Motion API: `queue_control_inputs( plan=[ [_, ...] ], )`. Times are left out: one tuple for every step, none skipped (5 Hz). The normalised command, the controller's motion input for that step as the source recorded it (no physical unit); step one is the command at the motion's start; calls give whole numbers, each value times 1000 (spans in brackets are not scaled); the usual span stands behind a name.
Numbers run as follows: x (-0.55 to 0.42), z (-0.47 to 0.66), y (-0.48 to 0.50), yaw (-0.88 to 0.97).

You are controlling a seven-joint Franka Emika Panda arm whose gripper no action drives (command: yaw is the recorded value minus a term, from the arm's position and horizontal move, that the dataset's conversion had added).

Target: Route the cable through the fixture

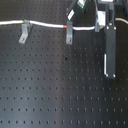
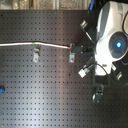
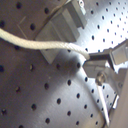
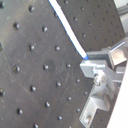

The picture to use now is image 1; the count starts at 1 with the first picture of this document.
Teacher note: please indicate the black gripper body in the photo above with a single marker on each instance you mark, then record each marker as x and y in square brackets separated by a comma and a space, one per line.
[112, 4]

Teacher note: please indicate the short black gripper finger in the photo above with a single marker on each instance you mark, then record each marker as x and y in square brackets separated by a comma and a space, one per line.
[100, 20]

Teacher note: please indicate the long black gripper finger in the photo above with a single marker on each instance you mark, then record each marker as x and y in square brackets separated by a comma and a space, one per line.
[110, 45]

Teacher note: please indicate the black box with white label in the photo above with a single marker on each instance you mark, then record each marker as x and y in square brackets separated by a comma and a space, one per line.
[75, 7]

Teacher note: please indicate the middle grey cable clip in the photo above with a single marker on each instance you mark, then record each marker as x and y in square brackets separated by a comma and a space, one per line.
[69, 33]

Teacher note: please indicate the grey cable clip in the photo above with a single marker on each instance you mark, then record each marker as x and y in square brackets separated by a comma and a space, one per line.
[69, 33]
[26, 27]

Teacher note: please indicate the left grey cable clip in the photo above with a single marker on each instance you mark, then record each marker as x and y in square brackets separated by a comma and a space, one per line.
[26, 27]

